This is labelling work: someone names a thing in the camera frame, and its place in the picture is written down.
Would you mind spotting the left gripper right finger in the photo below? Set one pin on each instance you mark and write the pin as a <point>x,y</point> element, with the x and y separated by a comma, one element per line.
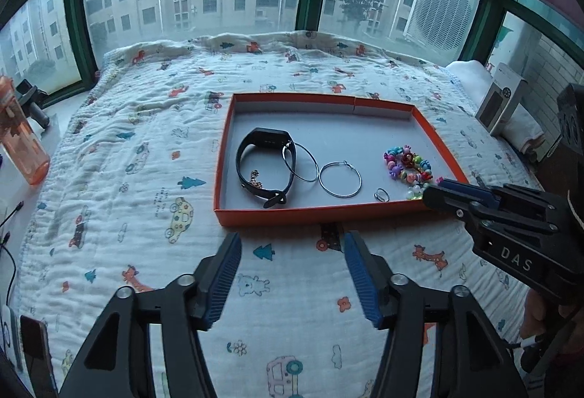
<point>471,360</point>

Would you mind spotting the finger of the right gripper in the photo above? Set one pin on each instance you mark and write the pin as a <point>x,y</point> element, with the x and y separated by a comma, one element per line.
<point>482,193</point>
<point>445,200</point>

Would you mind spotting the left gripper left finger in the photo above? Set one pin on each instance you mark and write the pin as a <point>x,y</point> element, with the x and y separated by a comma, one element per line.
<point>114,360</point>

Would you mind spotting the large silver hoop earring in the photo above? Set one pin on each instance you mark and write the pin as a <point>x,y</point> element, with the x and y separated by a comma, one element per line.
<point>340,179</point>

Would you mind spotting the black smart wristband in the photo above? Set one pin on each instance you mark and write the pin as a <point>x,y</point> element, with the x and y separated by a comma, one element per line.
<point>260,167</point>

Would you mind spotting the person's right hand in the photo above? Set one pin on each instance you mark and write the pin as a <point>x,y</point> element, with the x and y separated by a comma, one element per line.
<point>535,315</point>

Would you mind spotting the white pillow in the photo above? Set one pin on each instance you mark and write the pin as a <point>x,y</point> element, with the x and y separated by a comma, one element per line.
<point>522,131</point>

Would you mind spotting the dark smartphone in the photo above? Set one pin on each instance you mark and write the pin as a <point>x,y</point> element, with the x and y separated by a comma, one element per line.
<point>35,345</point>

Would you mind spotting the white product box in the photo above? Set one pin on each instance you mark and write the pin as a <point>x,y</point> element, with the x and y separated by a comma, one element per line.
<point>501,100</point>

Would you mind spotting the white cartoon print quilt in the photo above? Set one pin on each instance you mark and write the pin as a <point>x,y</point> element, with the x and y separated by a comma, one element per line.
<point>158,149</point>

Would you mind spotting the orange shallow box tray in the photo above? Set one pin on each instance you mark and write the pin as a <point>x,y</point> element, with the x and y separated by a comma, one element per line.
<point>334,128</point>

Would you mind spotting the air conditioner outdoor unit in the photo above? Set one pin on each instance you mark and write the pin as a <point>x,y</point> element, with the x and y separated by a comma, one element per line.
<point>440,26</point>

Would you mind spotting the orange water bottle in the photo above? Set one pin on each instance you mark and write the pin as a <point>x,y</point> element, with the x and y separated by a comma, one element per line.
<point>17,138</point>

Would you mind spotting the black handheld device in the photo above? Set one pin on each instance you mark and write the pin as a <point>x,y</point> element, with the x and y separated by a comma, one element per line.
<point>31,100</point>

